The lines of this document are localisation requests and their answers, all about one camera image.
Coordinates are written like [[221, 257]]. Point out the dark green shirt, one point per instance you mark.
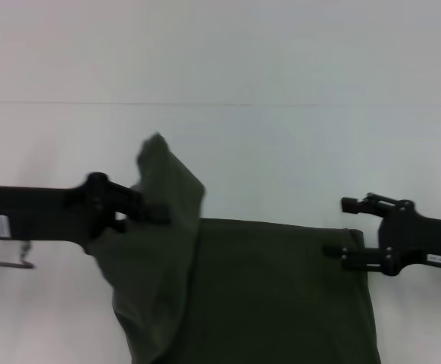
[[243, 284]]

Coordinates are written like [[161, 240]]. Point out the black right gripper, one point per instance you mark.
[[421, 239]]

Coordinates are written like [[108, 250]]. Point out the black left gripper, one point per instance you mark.
[[54, 212]]

